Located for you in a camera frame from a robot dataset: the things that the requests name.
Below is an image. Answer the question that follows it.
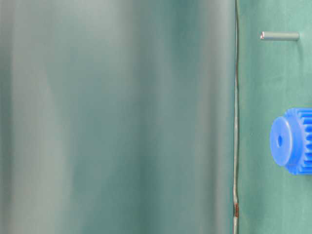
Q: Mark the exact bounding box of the blue plastic gear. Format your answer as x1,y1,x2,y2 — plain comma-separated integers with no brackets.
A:
270,108,312,175

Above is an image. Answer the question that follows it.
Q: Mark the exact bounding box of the silver metal shaft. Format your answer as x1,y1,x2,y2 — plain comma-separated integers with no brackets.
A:
260,31,300,41

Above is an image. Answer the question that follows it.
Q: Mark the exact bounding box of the blurry grey foreground panel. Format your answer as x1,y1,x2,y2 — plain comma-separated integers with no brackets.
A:
0,0,236,234

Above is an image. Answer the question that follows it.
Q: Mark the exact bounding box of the green table mat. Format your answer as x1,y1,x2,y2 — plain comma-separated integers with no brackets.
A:
237,0,312,234

